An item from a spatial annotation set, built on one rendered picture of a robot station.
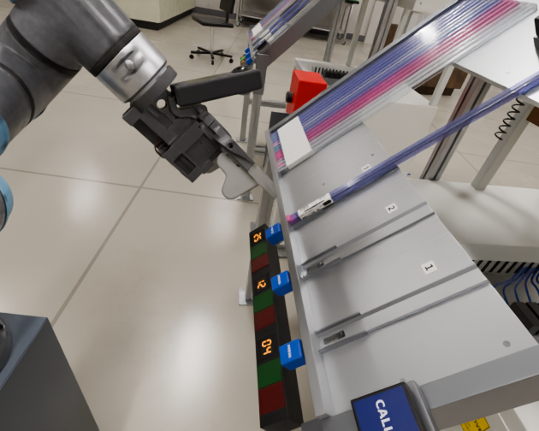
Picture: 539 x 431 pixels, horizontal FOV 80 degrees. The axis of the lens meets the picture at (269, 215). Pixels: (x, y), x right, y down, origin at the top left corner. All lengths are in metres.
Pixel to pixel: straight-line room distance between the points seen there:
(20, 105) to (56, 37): 0.08
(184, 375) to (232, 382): 0.15
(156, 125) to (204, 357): 0.91
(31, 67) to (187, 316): 1.01
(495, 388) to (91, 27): 0.49
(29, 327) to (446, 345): 0.60
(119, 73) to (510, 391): 0.47
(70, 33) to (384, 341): 0.45
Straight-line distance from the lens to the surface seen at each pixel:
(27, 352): 0.65
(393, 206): 0.48
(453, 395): 0.34
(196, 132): 0.43
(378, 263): 0.43
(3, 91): 0.38
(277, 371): 0.45
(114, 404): 1.17
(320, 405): 0.37
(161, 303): 1.33
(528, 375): 0.34
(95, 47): 0.41
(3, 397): 0.64
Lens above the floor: 1.06
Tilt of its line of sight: 37 degrees down
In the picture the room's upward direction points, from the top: 11 degrees clockwise
